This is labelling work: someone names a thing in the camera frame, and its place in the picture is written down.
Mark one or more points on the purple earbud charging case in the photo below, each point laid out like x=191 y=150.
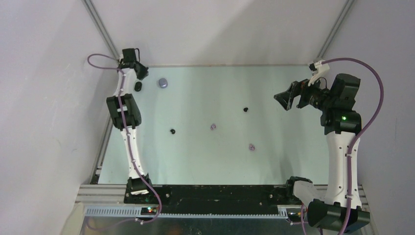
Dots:
x=163 y=83

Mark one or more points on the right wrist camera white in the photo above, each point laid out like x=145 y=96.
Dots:
x=318 y=69

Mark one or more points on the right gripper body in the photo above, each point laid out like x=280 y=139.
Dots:
x=313 y=95

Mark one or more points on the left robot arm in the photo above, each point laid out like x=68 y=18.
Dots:
x=126 y=117

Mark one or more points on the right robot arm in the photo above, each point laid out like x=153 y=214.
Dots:
x=340 y=208

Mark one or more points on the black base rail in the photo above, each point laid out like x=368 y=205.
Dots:
x=217 y=199

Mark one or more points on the grey slotted cable duct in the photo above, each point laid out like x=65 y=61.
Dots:
x=138 y=213

